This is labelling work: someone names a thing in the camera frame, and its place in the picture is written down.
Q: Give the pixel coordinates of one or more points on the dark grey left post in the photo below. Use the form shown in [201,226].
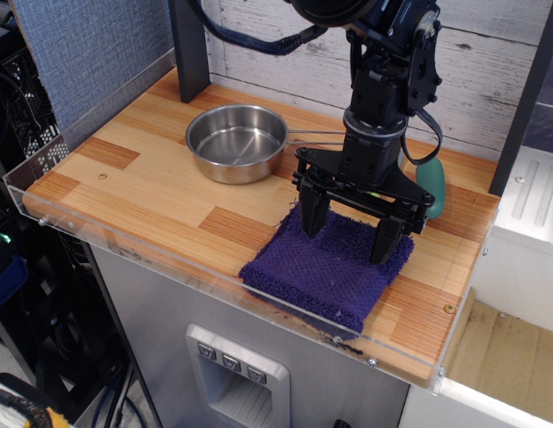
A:
[190,50]

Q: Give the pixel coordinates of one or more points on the blue fabric panel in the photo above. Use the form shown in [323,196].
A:
[95,57]

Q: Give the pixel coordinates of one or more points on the dark green toy cucumber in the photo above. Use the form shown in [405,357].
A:
[431,177]

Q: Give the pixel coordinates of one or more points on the white toy sink unit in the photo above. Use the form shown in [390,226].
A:
[500,372]

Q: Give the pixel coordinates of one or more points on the purple terry cloth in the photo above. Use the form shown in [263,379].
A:
[328,275]

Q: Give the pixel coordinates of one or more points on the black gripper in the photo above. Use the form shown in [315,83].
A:
[366,176]

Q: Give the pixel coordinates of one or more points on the black plastic crate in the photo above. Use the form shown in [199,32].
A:
[27,121]

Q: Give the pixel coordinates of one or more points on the silver toy fridge cabinet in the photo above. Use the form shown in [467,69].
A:
[214,357]

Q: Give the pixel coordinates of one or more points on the dark grey right post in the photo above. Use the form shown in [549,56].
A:
[532,89]

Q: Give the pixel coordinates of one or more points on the dark grey post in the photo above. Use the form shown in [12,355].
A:
[190,50]
[532,89]

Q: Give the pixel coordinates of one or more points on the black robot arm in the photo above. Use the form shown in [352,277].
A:
[393,78]

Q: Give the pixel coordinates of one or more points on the clear acrylic table guard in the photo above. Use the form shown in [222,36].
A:
[131,188]

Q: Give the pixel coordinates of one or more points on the stainless steel pot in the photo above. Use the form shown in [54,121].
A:
[238,143]

